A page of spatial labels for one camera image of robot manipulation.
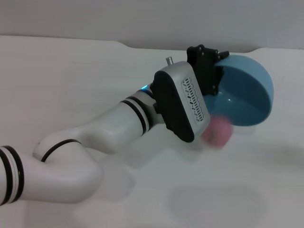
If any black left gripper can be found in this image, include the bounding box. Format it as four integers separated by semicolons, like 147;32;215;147
186;44;230;96

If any blue bowl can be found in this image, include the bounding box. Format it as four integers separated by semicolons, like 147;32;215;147
203;55;274;128

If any pink toy peach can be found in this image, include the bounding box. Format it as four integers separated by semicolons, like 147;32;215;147
201;116;232;149

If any black and silver left wrist camera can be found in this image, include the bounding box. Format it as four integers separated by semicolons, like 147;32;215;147
150;61;211;143

